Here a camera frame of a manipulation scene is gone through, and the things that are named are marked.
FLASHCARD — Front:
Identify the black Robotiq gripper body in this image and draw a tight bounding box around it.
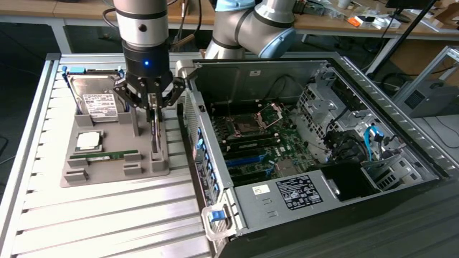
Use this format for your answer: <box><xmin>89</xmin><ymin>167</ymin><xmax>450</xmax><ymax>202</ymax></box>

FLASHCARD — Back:
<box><xmin>122</xmin><ymin>40</ymin><xmax>174</xmax><ymax>109</ymax></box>

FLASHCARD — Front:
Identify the black graphics card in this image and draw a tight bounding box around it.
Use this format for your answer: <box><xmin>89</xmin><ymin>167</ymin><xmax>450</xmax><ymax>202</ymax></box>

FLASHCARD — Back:
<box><xmin>147</xmin><ymin>92</ymin><xmax>167</xmax><ymax>162</ymax></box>

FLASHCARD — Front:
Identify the hard disk in blue carrier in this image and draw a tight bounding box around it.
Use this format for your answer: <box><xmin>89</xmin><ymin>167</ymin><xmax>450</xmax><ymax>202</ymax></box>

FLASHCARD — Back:
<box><xmin>62</xmin><ymin>65</ymin><xmax>130</xmax><ymax>124</ymax></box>

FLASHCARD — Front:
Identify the silver CPU chip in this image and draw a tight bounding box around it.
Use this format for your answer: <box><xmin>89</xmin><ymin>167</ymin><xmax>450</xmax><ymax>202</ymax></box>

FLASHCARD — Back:
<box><xmin>75</xmin><ymin>131</ymin><xmax>106</xmax><ymax>152</ymax></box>

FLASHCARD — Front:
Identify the open grey PC case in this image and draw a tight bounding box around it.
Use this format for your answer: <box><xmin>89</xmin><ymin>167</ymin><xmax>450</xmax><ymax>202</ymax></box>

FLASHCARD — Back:
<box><xmin>174</xmin><ymin>52</ymin><xmax>455</xmax><ymax>258</ymax></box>

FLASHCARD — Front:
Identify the brown cardboard box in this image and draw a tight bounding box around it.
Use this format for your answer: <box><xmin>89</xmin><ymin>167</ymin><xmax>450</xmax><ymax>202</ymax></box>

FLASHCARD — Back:
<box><xmin>169</xmin><ymin>0</ymin><xmax>190</xmax><ymax>16</ymax></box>

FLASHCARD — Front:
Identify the green RAM stick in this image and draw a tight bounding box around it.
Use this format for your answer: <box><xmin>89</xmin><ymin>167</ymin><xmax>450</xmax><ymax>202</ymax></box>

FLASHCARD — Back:
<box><xmin>70</xmin><ymin>149</ymin><xmax>139</xmax><ymax>162</ymax></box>

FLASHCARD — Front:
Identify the grey parts rack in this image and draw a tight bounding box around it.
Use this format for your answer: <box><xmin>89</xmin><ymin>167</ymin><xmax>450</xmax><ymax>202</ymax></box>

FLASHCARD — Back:
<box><xmin>59</xmin><ymin>85</ymin><xmax>171</xmax><ymax>188</ymax></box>

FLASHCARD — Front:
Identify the metal socket cover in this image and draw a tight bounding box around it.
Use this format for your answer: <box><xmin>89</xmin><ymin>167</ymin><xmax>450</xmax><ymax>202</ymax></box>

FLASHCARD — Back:
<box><xmin>255</xmin><ymin>103</ymin><xmax>287</xmax><ymax>127</ymax></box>

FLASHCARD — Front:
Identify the green motherboard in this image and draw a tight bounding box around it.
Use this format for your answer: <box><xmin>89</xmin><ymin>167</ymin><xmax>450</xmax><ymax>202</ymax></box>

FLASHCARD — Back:
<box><xmin>210</xmin><ymin>99</ymin><xmax>323</xmax><ymax>186</ymax></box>

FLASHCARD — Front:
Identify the black expansion slot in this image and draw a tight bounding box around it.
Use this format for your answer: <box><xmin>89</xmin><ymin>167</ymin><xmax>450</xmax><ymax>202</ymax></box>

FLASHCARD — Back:
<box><xmin>229</xmin><ymin>169</ymin><xmax>271</xmax><ymax>184</ymax></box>

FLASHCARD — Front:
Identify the silver metal disk bay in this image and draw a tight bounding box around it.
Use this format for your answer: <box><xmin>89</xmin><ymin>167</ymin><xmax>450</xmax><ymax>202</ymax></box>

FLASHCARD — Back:
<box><xmin>295</xmin><ymin>82</ymin><xmax>363</xmax><ymax>140</ymax></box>

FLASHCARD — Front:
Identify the grey power supply unit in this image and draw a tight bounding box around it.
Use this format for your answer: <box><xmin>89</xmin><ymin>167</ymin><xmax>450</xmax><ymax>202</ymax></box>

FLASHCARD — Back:
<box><xmin>229</xmin><ymin>168</ymin><xmax>346</xmax><ymax>235</ymax></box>

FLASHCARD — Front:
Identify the small orange white box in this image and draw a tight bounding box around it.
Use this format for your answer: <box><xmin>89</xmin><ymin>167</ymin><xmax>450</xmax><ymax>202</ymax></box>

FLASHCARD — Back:
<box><xmin>349</xmin><ymin>15</ymin><xmax>377</xmax><ymax>28</ymax></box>

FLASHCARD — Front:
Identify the white tape roll box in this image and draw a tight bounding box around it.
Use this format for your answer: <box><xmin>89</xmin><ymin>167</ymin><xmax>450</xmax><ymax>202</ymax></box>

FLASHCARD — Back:
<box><xmin>371</xmin><ymin>16</ymin><xmax>402</xmax><ymax>30</ymax></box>

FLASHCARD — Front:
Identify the black stand pole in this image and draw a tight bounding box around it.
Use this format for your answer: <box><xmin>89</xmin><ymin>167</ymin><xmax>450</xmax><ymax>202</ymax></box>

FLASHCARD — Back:
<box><xmin>365</xmin><ymin>0</ymin><xmax>441</xmax><ymax>80</ymax></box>

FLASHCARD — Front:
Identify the perforated metal disk bay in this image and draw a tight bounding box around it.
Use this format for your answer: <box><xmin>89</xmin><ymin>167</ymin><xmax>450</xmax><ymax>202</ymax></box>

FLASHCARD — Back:
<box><xmin>361</xmin><ymin>154</ymin><xmax>425</xmax><ymax>192</ymax></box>

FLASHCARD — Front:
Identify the black monitor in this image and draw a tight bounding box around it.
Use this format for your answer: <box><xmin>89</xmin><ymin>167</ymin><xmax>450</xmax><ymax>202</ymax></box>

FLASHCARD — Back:
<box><xmin>386</xmin><ymin>0</ymin><xmax>438</xmax><ymax>24</ymax></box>

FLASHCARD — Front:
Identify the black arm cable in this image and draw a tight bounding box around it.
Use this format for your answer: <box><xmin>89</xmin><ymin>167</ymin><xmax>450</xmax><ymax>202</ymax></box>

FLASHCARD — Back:
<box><xmin>102</xmin><ymin>0</ymin><xmax>203</xmax><ymax>53</ymax></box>

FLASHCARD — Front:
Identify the wooden desk grey frame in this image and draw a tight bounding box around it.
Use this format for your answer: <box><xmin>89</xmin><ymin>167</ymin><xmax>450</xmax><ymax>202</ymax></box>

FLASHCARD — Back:
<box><xmin>295</xmin><ymin>0</ymin><xmax>459</xmax><ymax>75</ymax></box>
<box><xmin>0</xmin><ymin>0</ymin><xmax>217</xmax><ymax>54</ymax></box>

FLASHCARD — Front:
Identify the black wire bundle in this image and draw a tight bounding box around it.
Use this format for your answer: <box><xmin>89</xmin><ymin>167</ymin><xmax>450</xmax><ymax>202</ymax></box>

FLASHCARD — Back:
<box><xmin>325</xmin><ymin>131</ymin><xmax>370</xmax><ymax>163</ymax></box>

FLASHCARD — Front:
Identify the blue disk wire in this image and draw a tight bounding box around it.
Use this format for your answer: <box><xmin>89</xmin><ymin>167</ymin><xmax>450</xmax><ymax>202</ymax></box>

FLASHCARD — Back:
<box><xmin>362</xmin><ymin>125</ymin><xmax>385</xmax><ymax>162</ymax></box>

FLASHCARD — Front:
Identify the grey cabinet aluminium frame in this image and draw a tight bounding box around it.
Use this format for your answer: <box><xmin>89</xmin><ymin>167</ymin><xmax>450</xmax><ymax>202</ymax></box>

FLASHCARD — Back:
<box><xmin>393</xmin><ymin>45</ymin><xmax>459</xmax><ymax>119</ymax></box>

